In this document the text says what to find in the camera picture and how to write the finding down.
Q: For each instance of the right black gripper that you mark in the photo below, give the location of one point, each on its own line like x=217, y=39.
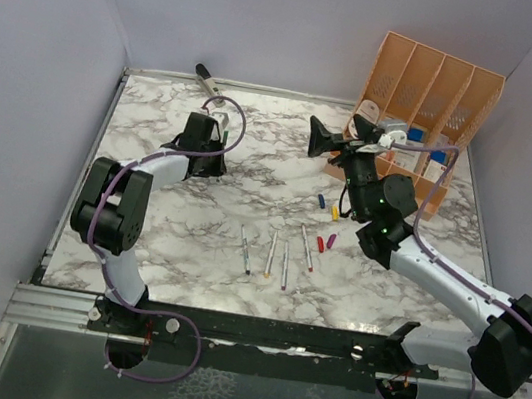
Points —
x=323, y=142

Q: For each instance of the purple tipped pen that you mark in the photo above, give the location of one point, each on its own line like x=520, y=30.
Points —
x=285, y=266

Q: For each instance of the red tipped pen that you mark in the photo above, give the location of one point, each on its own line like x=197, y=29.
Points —
x=308, y=256

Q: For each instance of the yellow pen cap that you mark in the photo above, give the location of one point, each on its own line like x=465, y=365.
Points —
x=335, y=213

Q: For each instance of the aluminium frame rail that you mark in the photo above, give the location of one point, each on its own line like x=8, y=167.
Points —
x=46, y=309

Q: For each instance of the red pen cap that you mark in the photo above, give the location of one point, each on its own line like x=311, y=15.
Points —
x=321, y=244

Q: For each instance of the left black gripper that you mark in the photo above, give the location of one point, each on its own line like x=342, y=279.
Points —
x=218, y=169

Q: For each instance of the green pen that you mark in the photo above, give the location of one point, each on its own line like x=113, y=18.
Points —
x=225, y=140

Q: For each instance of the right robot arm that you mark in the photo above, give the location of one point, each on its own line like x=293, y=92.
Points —
x=497, y=348

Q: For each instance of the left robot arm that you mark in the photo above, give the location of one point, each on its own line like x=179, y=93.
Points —
x=111, y=208

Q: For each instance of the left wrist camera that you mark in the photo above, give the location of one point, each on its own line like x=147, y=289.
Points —
x=221, y=124

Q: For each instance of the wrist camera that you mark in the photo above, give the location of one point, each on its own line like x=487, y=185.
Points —
x=393, y=132
x=221, y=124

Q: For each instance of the white oval item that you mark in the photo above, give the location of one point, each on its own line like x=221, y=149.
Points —
x=369, y=110

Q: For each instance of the blue pen cap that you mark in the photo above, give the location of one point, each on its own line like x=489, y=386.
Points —
x=321, y=201

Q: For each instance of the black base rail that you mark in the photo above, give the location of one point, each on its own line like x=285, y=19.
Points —
x=249, y=363

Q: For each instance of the black grey stapler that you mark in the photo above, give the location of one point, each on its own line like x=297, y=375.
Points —
x=205, y=80

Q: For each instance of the blue pen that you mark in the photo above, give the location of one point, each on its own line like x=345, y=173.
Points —
x=245, y=251

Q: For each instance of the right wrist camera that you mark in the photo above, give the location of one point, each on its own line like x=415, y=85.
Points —
x=393, y=132

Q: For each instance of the orange desk organizer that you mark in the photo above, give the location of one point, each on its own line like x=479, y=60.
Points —
x=443, y=99

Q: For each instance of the purple pen cap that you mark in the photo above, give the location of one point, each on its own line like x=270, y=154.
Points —
x=331, y=240

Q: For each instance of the yellow pen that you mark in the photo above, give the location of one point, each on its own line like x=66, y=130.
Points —
x=270, y=255

